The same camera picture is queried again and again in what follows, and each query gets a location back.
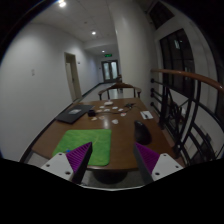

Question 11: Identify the black laptop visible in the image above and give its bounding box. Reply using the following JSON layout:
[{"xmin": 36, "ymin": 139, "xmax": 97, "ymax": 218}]
[{"xmin": 56, "ymin": 105, "xmax": 93, "ymax": 124}]

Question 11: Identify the double glass door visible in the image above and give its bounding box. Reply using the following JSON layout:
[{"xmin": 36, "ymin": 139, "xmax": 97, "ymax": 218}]
[{"xmin": 101, "ymin": 60, "xmax": 119, "ymax": 83}]

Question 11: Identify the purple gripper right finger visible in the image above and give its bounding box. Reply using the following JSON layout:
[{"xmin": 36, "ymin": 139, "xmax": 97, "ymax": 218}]
[{"xmin": 133, "ymin": 141, "xmax": 184, "ymax": 186}]

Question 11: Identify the black cable bundle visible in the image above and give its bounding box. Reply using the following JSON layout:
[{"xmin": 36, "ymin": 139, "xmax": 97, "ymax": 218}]
[{"xmin": 122, "ymin": 102, "xmax": 141, "ymax": 113}]

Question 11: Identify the side doorway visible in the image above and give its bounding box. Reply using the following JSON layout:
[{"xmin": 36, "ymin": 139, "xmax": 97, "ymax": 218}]
[{"xmin": 64, "ymin": 52, "xmax": 82, "ymax": 101}]

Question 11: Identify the white card near mat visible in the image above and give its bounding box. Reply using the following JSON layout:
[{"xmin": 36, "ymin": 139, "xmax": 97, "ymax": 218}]
[{"xmin": 112, "ymin": 119, "xmax": 119, "ymax": 124}]

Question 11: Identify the wooden chair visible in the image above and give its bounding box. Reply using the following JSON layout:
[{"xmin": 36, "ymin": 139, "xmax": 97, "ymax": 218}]
[{"xmin": 98, "ymin": 83, "xmax": 142, "ymax": 100}]

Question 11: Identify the black computer mouse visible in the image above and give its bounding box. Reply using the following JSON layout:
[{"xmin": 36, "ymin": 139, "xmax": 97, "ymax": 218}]
[{"xmin": 134, "ymin": 121, "xmax": 152, "ymax": 145}]

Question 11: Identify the white notepad with pen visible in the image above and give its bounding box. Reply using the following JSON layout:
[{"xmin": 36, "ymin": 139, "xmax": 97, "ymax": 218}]
[{"xmin": 140, "ymin": 111, "xmax": 153, "ymax": 119}]

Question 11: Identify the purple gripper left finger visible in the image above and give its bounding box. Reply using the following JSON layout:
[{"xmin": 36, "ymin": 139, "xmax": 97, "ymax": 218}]
[{"xmin": 40, "ymin": 141, "xmax": 94, "ymax": 185}]

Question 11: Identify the wooden stair handrail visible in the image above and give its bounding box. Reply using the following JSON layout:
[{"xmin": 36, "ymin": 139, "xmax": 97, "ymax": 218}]
[{"xmin": 151, "ymin": 69, "xmax": 224, "ymax": 94}]

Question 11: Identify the dark window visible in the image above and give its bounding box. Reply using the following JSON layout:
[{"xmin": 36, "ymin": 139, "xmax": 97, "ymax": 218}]
[{"xmin": 160, "ymin": 29, "xmax": 195, "ymax": 96}]

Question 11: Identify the small black box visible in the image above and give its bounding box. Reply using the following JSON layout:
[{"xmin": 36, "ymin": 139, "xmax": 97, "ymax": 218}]
[{"xmin": 88, "ymin": 110, "xmax": 96, "ymax": 117}]

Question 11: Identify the green mouse pad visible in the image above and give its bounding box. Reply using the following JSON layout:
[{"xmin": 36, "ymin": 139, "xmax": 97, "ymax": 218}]
[{"xmin": 52, "ymin": 128, "xmax": 113, "ymax": 167}]

